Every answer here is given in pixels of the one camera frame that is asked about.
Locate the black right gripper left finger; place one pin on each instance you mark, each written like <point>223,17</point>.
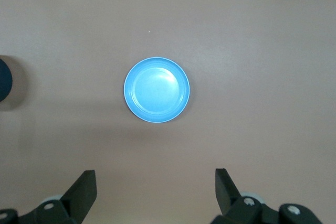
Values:
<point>78,197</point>

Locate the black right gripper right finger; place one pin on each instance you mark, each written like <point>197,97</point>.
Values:
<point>228,197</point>

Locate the blue plate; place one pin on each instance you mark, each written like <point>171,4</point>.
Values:
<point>157,89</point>

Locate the brown table cover mat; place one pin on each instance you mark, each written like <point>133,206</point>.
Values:
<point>249,24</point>

